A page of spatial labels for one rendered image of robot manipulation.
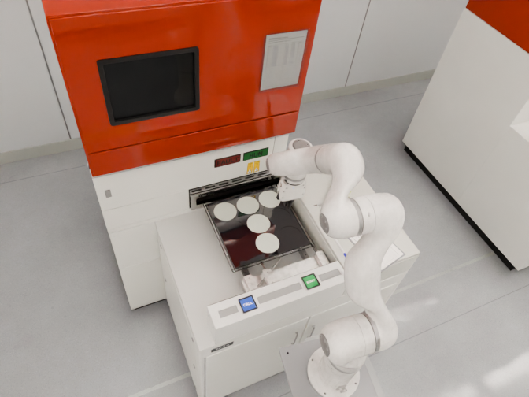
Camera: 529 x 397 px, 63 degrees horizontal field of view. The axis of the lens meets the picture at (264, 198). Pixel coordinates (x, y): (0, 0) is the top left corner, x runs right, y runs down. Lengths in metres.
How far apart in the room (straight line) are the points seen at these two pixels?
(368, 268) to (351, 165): 0.28
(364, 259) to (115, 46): 0.90
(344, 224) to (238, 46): 0.68
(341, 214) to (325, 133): 2.71
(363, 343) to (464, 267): 2.04
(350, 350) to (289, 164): 0.59
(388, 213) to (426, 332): 1.82
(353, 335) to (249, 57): 0.92
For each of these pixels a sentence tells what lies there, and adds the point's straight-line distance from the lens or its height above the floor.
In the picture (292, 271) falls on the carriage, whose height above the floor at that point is 0.88.
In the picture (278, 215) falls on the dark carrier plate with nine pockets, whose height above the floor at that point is 0.90.
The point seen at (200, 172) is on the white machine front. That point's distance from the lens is 1.83.
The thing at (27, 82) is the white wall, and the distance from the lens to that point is 3.22.
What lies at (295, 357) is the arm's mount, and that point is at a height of 0.83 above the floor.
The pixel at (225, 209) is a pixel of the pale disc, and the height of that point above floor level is 0.90.
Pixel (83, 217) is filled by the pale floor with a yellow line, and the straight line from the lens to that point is 3.13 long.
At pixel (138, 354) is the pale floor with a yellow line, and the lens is 2.59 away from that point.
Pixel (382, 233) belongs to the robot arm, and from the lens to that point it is 1.17.
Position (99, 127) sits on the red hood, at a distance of 1.49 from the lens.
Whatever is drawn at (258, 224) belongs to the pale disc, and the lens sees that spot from 1.87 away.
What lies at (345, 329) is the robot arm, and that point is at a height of 1.26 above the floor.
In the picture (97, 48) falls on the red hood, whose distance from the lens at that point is 1.34.
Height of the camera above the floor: 2.40
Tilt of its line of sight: 50 degrees down
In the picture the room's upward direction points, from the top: 9 degrees clockwise
